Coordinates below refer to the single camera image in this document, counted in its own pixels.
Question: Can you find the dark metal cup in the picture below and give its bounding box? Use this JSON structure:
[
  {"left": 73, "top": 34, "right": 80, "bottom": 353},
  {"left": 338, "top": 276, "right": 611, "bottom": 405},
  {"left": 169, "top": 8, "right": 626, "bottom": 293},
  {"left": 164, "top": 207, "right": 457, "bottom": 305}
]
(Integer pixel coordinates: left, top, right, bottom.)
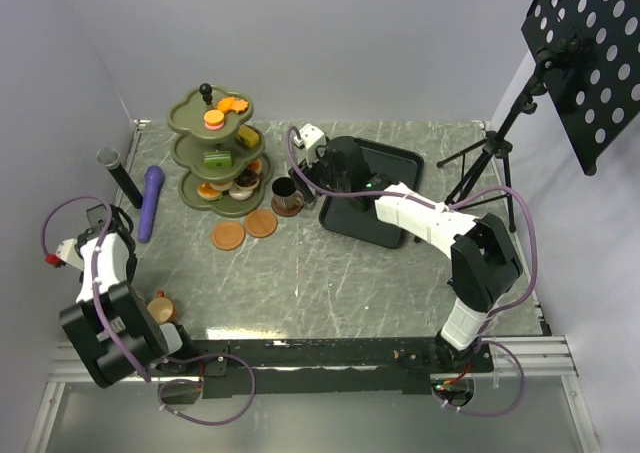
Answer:
[{"left": 272, "top": 177, "right": 305, "bottom": 210}]

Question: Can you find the dark wooden coaster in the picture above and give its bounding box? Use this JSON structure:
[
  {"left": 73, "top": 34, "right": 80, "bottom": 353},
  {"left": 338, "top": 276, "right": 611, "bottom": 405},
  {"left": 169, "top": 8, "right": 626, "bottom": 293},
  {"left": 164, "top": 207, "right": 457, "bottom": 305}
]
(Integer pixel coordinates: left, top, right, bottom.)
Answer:
[{"left": 271, "top": 198, "right": 303, "bottom": 217}]

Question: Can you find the orange glazed donut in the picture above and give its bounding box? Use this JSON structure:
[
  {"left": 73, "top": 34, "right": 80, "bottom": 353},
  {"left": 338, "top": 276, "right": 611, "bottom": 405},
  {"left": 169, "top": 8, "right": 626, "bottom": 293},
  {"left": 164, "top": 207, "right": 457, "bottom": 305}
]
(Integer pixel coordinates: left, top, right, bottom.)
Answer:
[{"left": 197, "top": 182, "right": 224, "bottom": 201}]

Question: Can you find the light wooden coaster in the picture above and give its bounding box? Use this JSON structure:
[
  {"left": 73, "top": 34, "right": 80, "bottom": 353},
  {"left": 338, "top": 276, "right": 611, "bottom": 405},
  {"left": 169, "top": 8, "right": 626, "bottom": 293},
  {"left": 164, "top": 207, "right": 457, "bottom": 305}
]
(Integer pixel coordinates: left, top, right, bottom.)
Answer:
[
  {"left": 244, "top": 209, "right": 278, "bottom": 238},
  {"left": 211, "top": 220, "right": 246, "bottom": 251}
]

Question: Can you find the yellow layered cake slice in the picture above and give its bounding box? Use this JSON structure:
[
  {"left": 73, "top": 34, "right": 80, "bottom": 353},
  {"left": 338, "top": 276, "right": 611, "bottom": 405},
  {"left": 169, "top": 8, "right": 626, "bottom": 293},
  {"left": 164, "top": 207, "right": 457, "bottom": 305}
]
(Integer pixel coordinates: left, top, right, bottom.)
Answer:
[{"left": 236, "top": 125, "right": 261, "bottom": 149}]

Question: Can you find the white cream donut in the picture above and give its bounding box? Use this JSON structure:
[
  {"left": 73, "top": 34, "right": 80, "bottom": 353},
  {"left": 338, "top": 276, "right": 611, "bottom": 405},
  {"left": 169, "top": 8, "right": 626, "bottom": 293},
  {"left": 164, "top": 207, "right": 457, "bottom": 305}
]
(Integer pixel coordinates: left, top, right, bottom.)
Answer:
[{"left": 228, "top": 186, "right": 253, "bottom": 201}]

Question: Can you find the green layered cake slice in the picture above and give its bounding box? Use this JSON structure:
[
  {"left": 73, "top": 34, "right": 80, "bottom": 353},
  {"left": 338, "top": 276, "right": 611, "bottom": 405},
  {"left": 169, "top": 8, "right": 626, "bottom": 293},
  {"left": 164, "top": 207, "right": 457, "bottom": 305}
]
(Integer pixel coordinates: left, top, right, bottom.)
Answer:
[{"left": 203, "top": 150, "right": 233, "bottom": 170}]

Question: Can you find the orange flower cookie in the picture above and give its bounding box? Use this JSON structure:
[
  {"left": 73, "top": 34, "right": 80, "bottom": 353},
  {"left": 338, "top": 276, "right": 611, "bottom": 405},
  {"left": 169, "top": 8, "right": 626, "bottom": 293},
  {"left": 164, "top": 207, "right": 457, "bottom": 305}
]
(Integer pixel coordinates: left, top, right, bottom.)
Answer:
[{"left": 231, "top": 98, "right": 250, "bottom": 114}]

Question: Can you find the green three-tier serving stand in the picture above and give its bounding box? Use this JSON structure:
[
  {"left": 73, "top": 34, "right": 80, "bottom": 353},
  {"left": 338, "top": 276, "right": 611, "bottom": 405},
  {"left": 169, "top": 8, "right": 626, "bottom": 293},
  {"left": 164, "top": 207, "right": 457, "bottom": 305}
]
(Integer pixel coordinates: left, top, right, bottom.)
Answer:
[{"left": 167, "top": 83, "right": 274, "bottom": 218}]

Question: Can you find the pink macaron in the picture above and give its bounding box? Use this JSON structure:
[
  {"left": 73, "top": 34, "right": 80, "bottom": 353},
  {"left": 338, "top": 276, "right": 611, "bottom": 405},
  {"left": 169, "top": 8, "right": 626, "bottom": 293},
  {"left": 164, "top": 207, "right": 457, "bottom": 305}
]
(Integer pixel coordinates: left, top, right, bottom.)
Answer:
[{"left": 204, "top": 122, "right": 225, "bottom": 131}]

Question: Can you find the round orange cracker biscuit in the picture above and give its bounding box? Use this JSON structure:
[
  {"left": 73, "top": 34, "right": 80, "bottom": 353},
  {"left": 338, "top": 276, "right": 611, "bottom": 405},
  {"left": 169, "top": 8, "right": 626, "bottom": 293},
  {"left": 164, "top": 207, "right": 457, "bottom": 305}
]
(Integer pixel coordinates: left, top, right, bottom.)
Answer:
[{"left": 203, "top": 109, "right": 225, "bottom": 124}]

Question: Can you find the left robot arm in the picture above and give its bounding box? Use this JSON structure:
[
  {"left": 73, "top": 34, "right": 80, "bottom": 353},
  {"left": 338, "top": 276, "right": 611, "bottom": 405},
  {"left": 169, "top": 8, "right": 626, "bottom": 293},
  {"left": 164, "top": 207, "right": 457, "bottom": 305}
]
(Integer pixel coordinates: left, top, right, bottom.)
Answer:
[{"left": 55, "top": 205, "right": 198, "bottom": 388}]

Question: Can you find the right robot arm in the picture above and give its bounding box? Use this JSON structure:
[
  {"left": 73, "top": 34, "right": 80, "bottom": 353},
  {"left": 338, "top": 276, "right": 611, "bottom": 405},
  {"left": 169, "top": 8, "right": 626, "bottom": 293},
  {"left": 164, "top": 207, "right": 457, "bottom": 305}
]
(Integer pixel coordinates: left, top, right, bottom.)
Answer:
[{"left": 285, "top": 127, "right": 523, "bottom": 372}]

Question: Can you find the black serving tray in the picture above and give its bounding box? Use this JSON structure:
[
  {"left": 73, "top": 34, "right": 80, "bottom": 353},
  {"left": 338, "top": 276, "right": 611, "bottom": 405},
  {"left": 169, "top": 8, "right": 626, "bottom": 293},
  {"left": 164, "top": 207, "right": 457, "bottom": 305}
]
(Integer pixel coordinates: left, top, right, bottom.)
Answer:
[{"left": 318, "top": 138, "right": 424, "bottom": 249}]

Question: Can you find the black handheld microphone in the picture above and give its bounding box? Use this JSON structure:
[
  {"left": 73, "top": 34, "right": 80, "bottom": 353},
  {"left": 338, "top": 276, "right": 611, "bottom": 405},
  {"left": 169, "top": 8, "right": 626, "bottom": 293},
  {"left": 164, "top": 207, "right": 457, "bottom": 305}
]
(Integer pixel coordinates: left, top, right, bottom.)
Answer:
[{"left": 96, "top": 147, "right": 143, "bottom": 209}]

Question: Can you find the copper cup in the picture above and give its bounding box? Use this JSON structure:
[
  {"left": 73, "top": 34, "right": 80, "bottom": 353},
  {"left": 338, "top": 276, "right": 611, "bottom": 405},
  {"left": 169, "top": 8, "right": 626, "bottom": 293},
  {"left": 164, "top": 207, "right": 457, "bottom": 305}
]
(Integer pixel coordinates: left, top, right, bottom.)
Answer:
[{"left": 146, "top": 290, "right": 178, "bottom": 325}]

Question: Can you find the black tripod stand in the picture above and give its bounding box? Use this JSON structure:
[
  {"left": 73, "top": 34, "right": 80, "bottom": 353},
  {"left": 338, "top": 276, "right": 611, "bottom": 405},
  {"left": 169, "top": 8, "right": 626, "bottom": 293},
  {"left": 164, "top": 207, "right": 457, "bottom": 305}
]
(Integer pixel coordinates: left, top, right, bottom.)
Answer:
[{"left": 436, "top": 39, "right": 588, "bottom": 208}]

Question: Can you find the black perforated board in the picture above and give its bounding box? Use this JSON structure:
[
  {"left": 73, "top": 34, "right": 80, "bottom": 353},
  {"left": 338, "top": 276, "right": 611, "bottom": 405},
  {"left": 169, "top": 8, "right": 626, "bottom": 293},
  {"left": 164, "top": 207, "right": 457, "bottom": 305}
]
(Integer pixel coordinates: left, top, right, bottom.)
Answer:
[{"left": 521, "top": 0, "right": 639, "bottom": 176}]

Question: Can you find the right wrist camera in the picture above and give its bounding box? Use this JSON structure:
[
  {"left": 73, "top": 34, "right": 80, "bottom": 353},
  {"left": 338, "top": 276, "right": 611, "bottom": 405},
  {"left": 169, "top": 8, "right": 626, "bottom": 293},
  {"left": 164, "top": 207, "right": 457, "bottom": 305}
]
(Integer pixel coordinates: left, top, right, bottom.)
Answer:
[{"left": 293, "top": 123, "right": 327, "bottom": 167}]

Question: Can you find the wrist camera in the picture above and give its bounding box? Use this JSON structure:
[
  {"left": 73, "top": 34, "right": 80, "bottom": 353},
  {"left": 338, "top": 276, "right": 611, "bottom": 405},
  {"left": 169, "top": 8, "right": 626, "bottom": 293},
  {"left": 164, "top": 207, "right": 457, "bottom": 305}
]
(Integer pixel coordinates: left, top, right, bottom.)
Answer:
[
  {"left": 45, "top": 238, "right": 84, "bottom": 271},
  {"left": 293, "top": 123, "right": 327, "bottom": 167}
]

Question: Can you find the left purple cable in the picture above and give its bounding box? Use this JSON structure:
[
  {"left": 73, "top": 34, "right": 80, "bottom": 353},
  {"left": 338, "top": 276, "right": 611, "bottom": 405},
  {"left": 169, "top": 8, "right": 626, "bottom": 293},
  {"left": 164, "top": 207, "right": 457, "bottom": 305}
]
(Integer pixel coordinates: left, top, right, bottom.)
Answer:
[{"left": 40, "top": 195, "right": 151, "bottom": 382}]

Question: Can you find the purple cable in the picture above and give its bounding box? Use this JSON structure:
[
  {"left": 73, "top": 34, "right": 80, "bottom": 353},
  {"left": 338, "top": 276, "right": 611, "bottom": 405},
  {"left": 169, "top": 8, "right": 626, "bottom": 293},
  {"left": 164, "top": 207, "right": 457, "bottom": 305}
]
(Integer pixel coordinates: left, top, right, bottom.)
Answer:
[
  {"left": 40, "top": 195, "right": 151, "bottom": 382},
  {"left": 285, "top": 125, "right": 539, "bottom": 418}
]

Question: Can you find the purple handled tool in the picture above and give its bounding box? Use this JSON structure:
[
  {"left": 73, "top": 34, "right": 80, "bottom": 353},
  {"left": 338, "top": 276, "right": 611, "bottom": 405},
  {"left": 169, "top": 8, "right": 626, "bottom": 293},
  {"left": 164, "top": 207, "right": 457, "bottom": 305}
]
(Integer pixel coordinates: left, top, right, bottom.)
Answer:
[{"left": 138, "top": 165, "right": 165, "bottom": 243}]

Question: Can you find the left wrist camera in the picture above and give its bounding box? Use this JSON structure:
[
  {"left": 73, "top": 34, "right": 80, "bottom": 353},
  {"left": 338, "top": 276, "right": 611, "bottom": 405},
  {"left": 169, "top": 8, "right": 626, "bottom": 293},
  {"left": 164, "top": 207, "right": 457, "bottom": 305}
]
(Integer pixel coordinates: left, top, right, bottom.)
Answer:
[{"left": 45, "top": 238, "right": 84, "bottom": 271}]

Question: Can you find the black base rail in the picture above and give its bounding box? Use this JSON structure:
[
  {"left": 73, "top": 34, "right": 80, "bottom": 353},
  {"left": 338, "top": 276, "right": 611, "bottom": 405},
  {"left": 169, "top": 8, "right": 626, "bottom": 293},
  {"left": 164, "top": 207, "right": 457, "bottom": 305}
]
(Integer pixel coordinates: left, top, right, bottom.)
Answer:
[{"left": 153, "top": 337, "right": 494, "bottom": 399}]

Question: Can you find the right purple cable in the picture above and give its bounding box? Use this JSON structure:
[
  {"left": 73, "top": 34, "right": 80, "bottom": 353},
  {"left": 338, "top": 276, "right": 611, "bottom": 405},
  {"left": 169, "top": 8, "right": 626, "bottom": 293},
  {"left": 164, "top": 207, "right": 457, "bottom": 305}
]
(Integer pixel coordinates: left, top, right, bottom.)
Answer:
[{"left": 285, "top": 125, "right": 539, "bottom": 418}]

